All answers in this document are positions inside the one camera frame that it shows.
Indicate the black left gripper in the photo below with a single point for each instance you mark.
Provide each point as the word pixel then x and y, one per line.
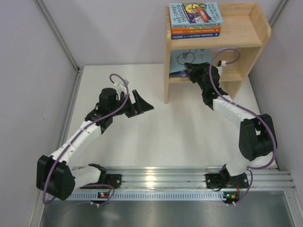
pixel 132 109

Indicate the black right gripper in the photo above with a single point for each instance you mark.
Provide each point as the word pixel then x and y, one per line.
pixel 197 73

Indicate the purple galaxy cover book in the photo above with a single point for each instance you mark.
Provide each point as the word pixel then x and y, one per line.
pixel 179 74

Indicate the light blue thin booklet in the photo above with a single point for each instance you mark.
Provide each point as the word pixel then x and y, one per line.
pixel 178 58

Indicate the blue 91-storey treehouse book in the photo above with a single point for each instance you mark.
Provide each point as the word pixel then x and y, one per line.
pixel 190 36

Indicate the orange 78-storey treehouse book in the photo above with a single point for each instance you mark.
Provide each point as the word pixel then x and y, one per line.
pixel 195 30

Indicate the light blue 143-storey treehouse book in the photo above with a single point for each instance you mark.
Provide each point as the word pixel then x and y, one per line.
pixel 203 14

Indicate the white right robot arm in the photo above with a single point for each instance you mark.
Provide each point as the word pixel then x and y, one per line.
pixel 256 132

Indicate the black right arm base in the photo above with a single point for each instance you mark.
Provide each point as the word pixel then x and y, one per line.
pixel 218 182

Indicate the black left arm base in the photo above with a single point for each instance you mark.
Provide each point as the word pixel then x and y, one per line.
pixel 114 180

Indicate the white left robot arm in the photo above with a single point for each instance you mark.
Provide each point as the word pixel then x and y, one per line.
pixel 55 173

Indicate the wooden two-tier shelf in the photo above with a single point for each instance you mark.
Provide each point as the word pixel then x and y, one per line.
pixel 244 35

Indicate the aluminium mounting rail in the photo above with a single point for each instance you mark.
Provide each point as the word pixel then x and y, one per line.
pixel 189 184

